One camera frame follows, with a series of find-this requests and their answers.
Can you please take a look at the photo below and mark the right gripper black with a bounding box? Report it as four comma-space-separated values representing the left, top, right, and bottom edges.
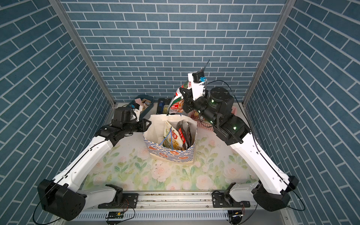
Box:
181, 87, 221, 128

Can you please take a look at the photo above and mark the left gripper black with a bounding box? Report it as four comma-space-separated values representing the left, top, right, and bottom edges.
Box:
122, 118, 152, 135

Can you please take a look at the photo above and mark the blue checkered paper bag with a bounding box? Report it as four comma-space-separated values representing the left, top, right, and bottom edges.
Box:
143, 114, 197, 164

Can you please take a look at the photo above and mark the white green red packet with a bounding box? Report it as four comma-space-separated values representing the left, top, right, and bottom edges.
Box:
168, 88, 184, 114

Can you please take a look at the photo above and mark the black seasoning packet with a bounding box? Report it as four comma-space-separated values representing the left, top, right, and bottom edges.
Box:
176, 120, 189, 150

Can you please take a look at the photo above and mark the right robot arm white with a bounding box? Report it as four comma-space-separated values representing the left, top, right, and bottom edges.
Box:
179, 87, 299, 212

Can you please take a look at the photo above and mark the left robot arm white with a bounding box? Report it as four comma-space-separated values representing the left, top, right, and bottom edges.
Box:
37, 119, 152, 221

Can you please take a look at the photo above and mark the pink perforated plastic basket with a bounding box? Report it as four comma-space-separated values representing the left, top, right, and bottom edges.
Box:
189, 104, 237, 128

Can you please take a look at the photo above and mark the dark teal plastic bin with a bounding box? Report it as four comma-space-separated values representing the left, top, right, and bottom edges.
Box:
128, 94, 154, 119

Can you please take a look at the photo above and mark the floral table mat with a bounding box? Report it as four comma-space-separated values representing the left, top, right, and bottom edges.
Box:
82, 128, 258, 191

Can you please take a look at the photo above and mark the green circuit board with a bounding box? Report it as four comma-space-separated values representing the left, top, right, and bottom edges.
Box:
106, 211, 125, 220

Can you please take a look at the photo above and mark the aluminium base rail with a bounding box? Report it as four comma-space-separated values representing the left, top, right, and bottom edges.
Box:
57, 191, 297, 225

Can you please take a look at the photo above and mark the right aluminium corner post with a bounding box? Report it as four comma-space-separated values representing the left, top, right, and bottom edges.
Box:
243, 0, 296, 107

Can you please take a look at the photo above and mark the aluminium corner frame post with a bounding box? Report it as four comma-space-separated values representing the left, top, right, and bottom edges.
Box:
49, 0, 116, 107

